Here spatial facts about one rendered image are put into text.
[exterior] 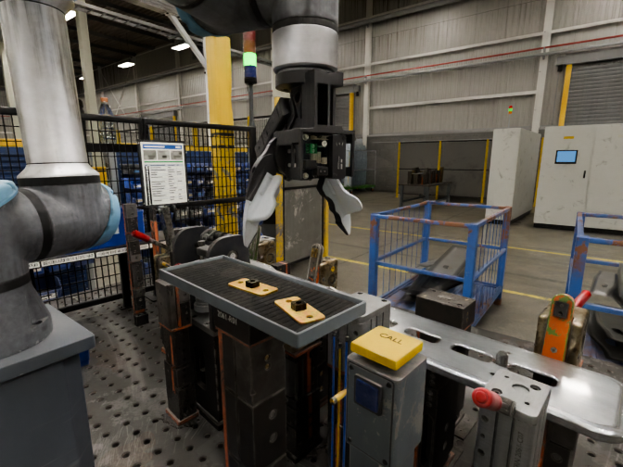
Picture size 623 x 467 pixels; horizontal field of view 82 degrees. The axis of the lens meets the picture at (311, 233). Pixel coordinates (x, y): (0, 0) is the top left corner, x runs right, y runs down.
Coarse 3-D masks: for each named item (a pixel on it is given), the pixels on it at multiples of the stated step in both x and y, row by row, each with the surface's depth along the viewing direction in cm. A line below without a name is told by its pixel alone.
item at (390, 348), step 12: (372, 336) 42; (384, 336) 42; (396, 336) 42; (408, 336) 42; (360, 348) 40; (372, 348) 39; (384, 348) 39; (396, 348) 39; (408, 348) 39; (420, 348) 40; (384, 360) 38; (396, 360) 37; (408, 360) 39
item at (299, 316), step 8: (280, 304) 50; (288, 304) 50; (296, 304) 48; (304, 304) 48; (288, 312) 48; (296, 312) 48; (304, 312) 48; (312, 312) 48; (320, 312) 48; (296, 320) 46; (304, 320) 45; (312, 320) 45; (320, 320) 46
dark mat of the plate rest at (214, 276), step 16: (176, 272) 66; (192, 272) 66; (208, 272) 66; (224, 272) 66; (240, 272) 66; (256, 272) 66; (208, 288) 57; (224, 288) 57; (288, 288) 57; (304, 288) 57; (240, 304) 51; (256, 304) 51; (272, 304) 51; (320, 304) 51; (336, 304) 51; (352, 304) 51; (272, 320) 46; (288, 320) 46
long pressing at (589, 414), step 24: (264, 264) 126; (408, 312) 87; (456, 336) 75; (480, 336) 75; (432, 360) 65; (456, 360) 66; (480, 360) 66; (528, 360) 66; (552, 360) 66; (480, 384) 59; (576, 384) 59; (600, 384) 59; (552, 408) 53; (576, 408) 53; (600, 408) 53; (600, 432) 48
